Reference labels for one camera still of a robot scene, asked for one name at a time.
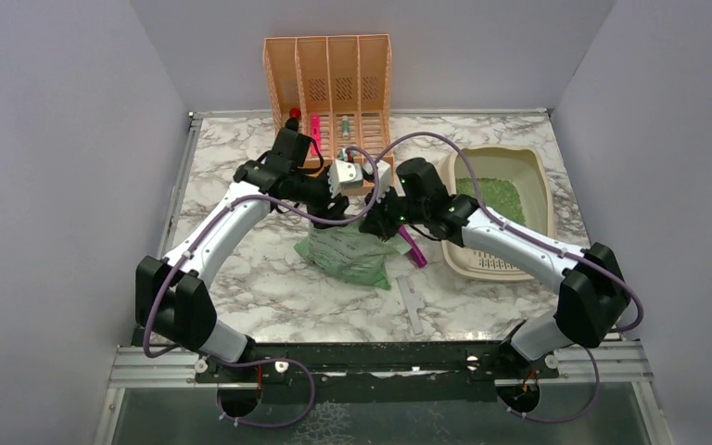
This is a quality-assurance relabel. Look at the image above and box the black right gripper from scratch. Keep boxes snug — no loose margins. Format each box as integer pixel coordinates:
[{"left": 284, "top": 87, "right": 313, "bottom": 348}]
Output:
[{"left": 359, "top": 183, "right": 427, "bottom": 241}]

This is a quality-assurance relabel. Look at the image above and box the green litter bag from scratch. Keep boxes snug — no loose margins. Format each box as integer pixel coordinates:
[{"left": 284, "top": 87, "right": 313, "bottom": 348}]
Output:
[{"left": 294, "top": 222, "right": 411, "bottom": 290}]

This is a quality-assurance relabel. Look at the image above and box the purple litter scoop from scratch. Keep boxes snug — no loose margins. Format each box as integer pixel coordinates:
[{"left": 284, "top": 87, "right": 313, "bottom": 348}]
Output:
[{"left": 398, "top": 226, "right": 427, "bottom": 269}]

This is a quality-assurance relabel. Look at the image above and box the beige litter box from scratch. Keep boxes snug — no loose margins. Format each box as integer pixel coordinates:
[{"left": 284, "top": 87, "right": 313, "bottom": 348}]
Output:
[{"left": 442, "top": 146, "right": 557, "bottom": 282}]

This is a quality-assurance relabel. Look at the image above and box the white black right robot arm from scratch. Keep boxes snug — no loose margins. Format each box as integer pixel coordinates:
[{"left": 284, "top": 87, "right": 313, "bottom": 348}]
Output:
[{"left": 360, "top": 158, "right": 630, "bottom": 377}]

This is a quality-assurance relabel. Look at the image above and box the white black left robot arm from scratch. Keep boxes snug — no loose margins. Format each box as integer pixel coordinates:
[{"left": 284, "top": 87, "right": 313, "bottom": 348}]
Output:
[{"left": 135, "top": 126, "right": 361, "bottom": 381}]

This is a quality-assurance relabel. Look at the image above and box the green white glue stick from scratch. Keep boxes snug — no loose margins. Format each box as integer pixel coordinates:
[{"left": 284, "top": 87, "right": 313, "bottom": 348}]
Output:
[{"left": 340, "top": 115, "right": 350, "bottom": 140}]

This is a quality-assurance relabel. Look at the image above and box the red and black stamp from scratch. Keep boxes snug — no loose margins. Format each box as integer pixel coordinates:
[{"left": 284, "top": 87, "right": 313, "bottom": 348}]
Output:
[{"left": 285, "top": 108, "right": 302, "bottom": 132}]

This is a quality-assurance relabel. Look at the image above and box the orange plastic file organizer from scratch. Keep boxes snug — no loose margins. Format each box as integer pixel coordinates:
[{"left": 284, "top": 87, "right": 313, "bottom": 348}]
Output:
[{"left": 262, "top": 34, "right": 394, "bottom": 169}]

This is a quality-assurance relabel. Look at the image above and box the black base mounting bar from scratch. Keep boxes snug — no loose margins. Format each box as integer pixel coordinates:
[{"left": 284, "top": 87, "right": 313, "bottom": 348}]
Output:
[{"left": 132, "top": 328, "right": 563, "bottom": 407}]

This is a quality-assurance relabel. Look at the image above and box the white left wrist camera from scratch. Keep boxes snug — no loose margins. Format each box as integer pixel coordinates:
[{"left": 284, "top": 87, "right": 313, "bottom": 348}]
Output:
[{"left": 327, "top": 159, "right": 364, "bottom": 197}]

